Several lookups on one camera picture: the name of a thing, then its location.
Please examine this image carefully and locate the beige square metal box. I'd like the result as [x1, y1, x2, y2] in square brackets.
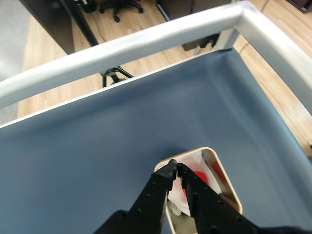
[154, 146, 244, 234]

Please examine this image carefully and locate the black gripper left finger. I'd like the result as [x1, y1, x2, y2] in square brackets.
[94, 158, 178, 234]

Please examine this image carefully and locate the black tripod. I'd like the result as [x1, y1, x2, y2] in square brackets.
[101, 65, 135, 87]

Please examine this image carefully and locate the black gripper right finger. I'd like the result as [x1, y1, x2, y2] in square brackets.
[176, 163, 263, 234]

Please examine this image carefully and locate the red cube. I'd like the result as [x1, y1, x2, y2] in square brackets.
[182, 171, 208, 197]

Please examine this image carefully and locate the black office chair base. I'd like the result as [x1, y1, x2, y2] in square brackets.
[98, 0, 144, 23]

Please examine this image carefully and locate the blue grey table mat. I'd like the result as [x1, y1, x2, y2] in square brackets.
[0, 47, 312, 234]

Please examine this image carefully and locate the black desk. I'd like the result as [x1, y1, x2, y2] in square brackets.
[20, 0, 99, 55]

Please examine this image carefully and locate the silver metal table frame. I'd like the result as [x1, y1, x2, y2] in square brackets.
[0, 0, 312, 112]

